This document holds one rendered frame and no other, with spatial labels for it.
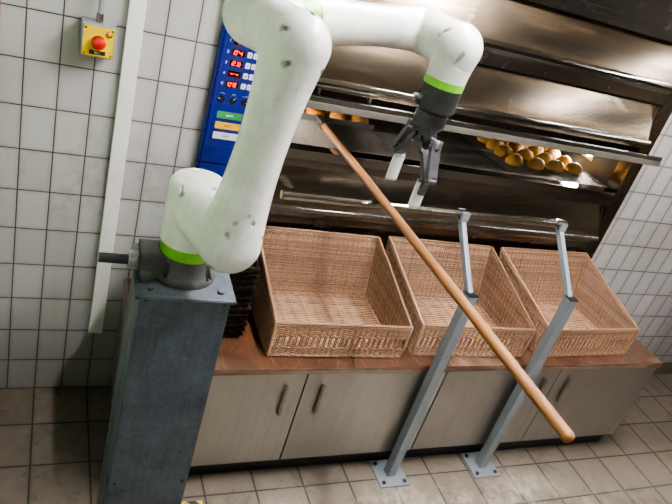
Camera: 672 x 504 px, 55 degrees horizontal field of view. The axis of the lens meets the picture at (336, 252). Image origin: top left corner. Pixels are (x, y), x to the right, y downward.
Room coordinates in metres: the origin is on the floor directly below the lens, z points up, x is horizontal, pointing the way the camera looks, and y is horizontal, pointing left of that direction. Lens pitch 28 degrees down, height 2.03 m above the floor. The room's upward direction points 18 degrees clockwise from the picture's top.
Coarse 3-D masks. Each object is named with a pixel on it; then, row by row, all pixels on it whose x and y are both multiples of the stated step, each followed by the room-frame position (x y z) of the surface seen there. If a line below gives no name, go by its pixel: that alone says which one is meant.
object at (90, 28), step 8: (88, 24) 1.89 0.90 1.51; (96, 24) 1.90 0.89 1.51; (104, 24) 1.93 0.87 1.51; (112, 24) 1.95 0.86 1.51; (80, 32) 1.91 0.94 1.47; (88, 32) 1.89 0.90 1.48; (96, 32) 1.90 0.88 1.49; (104, 32) 1.91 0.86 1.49; (112, 32) 1.92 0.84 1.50; (80, 40) 1.88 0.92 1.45; (88, 40) 1.89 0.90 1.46; (112, 40) 1.92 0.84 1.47; (80, 48) 1.88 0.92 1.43; (88, 48) 1.89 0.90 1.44; (104, 48) 1.91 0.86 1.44; (112, 48) 1.92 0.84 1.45; (96, 56) 1.90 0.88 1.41; (104, 56) 1.91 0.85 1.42; (112, 56) 1.92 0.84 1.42
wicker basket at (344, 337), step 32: (288, 256) 2.30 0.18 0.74; (320, 256) 2.36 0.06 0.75; (352, 256) 2.42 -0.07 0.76; (384, 256) 2.40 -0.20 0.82; (352, 288) 2.41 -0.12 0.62; (256, 320) 2.01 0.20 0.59; (288, 320) 2.08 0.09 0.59; (320, 320) 2.15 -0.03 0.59; (352, 320) 2.22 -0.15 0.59; (384, 320) 2.25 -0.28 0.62; (288, 352) 1.88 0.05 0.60; (320, 352) 1.93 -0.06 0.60; (352, 352) 1.99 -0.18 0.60; (384, 352) 2.05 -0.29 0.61
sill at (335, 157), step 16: (320, 160) 2.37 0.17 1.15; (336, 160) 2.40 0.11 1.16; (368, 160) 2.46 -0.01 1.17; (384, 160) 2.50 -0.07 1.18; (448, 176) 2.65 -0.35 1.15; (464, 176) 2.69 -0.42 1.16; (480, 176) 2.72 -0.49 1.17; (496, 176) 2.77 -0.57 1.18; (512, 176) 2.84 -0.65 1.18; (528, 176) 2.92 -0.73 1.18; (560, 192) 2.95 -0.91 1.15; (576, 192) 2.99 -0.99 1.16; (592, 192) 3.04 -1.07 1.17; (608, 192) 3.08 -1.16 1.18
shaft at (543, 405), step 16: (336, 144) 2.45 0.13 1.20; (352, 160) 2.31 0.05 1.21; (368, 176) 2.20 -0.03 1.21; (384, 208) 2.01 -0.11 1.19; (400, 224) 1.91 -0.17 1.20; (416, 240) 1.82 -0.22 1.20; (432, 256) 1.74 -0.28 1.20; (448, 288) 1.61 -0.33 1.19; (464, 304) 1.53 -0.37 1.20; (480, 320) 1.47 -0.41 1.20; (496, 336) 1.42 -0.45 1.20; (496, 352) 1.37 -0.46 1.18; (512, 368) 1.32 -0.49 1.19; (528, 384) 1.26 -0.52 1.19; (544, 400) 1.22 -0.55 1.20; (544, 416) 1.19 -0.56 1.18; (560, 416) 1.18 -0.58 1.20; (560, 432) 1.14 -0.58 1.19
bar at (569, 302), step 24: (288, 192) 1.93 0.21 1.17; (456, 216) 2.24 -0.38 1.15; (480, 216) 2.29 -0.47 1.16; (504, 216) 2.34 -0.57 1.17; (456, 312) 2.07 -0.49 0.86; (456, 336) 2.06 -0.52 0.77; (552, 336) 2.28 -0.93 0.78; (432, 384) 2.05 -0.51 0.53; (504, 408) 2.30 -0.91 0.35; (408, 432) 2.05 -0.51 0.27; (504, 432) 2.29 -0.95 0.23; (480, 456) 2.30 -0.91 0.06; (384, 480) 2.02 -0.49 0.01
